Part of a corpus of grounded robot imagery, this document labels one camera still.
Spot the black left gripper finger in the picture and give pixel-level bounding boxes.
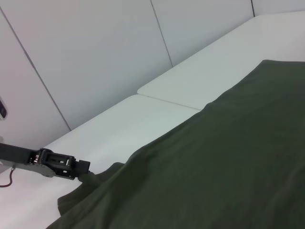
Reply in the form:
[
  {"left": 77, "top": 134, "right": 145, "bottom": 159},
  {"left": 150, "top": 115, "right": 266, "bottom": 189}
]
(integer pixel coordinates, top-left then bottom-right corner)
[
  {"left": 78, "top": 172, "right": 97, "bottom": 184},
  {"left": 39, "top": 148, "right": 91, "bottom": 181}
]

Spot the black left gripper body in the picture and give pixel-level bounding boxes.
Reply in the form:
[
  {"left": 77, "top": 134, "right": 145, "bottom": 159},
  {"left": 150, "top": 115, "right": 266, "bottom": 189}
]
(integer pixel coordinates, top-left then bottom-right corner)
[{"left": 0, "top": 143, "right": 41, "bottom": 166}]

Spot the dark green t-shirt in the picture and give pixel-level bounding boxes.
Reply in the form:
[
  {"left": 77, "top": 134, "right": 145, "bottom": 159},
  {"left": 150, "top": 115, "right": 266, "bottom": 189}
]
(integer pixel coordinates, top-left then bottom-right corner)
[{"left": 44, "top": 59, "right": 305, "bottom": 229}]

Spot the dark red left gripper cable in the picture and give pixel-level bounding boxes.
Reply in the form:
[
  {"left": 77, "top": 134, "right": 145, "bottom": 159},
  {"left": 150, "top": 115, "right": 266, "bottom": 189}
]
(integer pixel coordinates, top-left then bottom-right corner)
[{"left": 0, "top": 167, "right": 15, "bottom": 188}]

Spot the white purple wall device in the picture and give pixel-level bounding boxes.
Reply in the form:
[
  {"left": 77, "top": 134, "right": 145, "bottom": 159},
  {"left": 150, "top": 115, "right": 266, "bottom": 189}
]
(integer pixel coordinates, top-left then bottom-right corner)
[{"left": 0, "top": 95, "right": 9, "bottom": 121}]

